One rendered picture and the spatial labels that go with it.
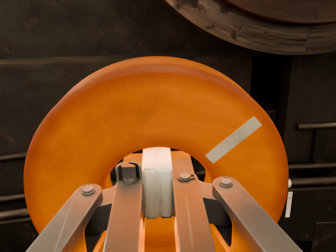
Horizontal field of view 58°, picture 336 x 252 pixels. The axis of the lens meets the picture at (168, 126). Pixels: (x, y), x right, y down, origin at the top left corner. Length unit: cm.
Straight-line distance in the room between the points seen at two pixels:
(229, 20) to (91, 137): 24
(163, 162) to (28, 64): 36
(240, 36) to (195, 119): 22
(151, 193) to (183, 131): 4
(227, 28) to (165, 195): 24
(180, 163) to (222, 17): 22
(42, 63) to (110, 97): 33
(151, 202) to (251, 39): 25
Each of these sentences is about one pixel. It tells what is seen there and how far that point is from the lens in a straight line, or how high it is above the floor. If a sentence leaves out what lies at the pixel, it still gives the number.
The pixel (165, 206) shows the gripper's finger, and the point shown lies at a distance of 16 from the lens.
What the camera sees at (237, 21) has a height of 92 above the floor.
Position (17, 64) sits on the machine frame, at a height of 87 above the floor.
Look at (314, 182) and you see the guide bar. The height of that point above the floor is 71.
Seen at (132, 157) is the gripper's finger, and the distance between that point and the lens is 18.
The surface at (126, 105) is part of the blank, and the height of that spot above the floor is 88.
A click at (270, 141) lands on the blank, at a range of 17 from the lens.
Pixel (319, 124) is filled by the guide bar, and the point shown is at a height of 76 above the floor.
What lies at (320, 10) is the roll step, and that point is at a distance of 38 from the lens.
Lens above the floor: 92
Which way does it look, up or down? 19 degrees down
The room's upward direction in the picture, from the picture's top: 2 degrees counter-clockwise
